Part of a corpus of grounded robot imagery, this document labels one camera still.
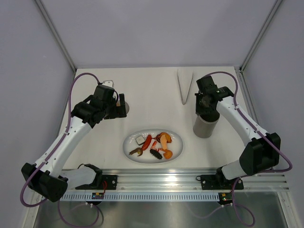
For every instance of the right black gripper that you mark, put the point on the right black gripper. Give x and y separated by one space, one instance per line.
199 110

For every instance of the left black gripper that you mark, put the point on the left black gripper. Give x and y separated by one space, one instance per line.
118 111

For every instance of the metal tongs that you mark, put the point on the metal tongs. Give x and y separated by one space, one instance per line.
184 82

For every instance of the pale pink salmon slice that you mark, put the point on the pale pink salmon slice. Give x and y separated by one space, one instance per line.
163 142

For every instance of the fried orange tempura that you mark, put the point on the fried orange tempura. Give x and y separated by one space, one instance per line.
167 137

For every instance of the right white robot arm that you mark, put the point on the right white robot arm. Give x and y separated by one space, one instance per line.
260 152

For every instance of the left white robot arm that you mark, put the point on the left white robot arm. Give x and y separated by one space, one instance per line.
46 175

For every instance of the grey cylindrical lunch container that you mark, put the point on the grey cylindrical lunch container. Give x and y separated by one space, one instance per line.
205 124

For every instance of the black and white sushi piece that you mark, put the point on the black and white sushi piece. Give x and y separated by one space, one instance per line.
140 140

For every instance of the red sausage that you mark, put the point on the red sausage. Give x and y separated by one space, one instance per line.
147 142

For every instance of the brown shrimp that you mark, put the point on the brown shrimp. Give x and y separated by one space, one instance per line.
138 151

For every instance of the red white crab stick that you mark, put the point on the red white crab stick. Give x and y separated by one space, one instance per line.
153 147

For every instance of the white oval plate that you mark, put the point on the white oval plate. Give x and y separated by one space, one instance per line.
129 144

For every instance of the black sea cucumber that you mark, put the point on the black sea cucumber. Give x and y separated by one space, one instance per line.
155 153

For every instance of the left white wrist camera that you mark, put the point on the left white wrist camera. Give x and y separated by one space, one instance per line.
108 83

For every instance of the aluminium mounting rail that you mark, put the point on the aluminium mounting rail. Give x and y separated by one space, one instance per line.
184 180

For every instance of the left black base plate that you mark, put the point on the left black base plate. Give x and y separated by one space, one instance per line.
107 182

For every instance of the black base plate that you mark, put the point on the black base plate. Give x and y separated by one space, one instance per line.
107 182
210 182

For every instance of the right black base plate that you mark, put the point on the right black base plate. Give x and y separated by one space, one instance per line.
210 182

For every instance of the slotted cable duct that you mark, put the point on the slotted cable duct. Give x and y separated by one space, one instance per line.
145 196

